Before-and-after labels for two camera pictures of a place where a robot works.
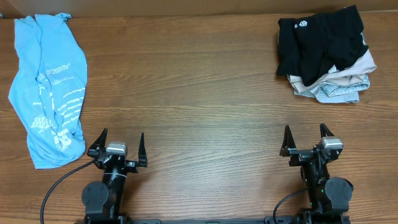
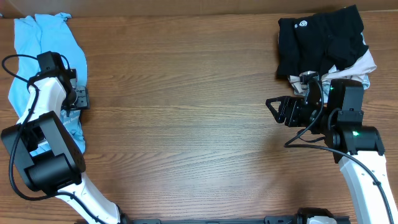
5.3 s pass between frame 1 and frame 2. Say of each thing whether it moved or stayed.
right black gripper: moved
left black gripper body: moved
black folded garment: stayed
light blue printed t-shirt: stayed
